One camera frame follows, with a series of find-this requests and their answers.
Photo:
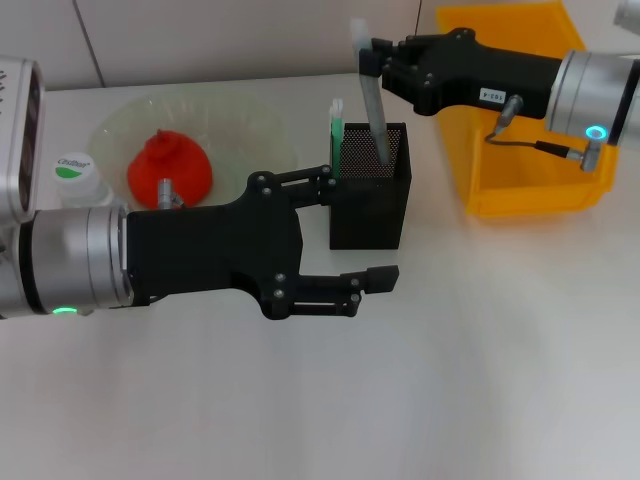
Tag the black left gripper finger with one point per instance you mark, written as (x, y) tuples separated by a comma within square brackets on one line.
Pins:
[(382, 277)]

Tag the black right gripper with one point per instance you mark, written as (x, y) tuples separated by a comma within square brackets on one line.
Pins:
[(480, 75)]

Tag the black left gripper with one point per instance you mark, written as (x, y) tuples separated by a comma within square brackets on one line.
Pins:
[(215, 255)]

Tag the mint green pen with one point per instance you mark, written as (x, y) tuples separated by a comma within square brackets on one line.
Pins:
[(336, 140)]

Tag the grey marker pen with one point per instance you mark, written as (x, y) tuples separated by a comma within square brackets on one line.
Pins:
[(375, 115)]

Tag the clear water bottle green label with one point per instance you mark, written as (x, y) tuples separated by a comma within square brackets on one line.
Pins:
[(75, 180)]

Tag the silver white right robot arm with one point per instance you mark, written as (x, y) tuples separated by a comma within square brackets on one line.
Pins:
[(595, 95)]

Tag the black mesh pen holder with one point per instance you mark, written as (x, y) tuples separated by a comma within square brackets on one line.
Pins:
[(375, 210)]

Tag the clear green glass fruit plate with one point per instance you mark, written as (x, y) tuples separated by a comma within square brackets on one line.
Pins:
[(240, 140)]

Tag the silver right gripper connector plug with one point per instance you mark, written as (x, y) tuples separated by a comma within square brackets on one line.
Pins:
[(510, 110)]

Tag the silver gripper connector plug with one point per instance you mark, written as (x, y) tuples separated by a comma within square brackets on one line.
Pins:
[(510, 110), (167, 195)]

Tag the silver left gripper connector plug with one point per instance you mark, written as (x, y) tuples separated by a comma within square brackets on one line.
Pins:
[(167, 195)]

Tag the yellow plastic bin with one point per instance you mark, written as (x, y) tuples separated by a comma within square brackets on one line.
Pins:
[(525, 190)]

